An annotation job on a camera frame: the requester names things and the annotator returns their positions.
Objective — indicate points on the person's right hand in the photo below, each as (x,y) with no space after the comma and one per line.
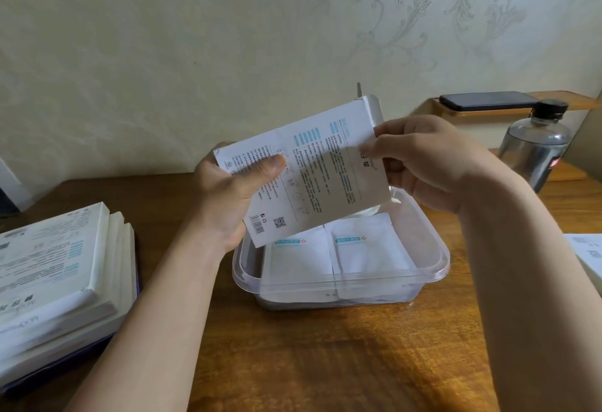
(442,162)

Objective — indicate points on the person's left hand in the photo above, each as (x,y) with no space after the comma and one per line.
(221,205)

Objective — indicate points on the clear plastic container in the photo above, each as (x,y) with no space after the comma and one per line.
(435,256)

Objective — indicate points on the white box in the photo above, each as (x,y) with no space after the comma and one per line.
(315,172)
(588,256)

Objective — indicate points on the stack of white boxes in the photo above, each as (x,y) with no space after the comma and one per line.
(51,270)

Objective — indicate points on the person's right forearm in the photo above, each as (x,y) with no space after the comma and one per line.
(536,303)

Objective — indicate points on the person's left forearm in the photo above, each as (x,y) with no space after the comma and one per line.
(155,327)

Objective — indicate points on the black smartphone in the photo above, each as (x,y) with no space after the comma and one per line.
(489,100)

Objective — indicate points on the clear bottle with black cap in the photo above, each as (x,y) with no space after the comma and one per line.
(531,153)

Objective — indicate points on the small wooden desk shelf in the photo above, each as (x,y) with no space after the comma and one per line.
(574,99)

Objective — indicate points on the white bookshelf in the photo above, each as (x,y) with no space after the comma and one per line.
(14,186)

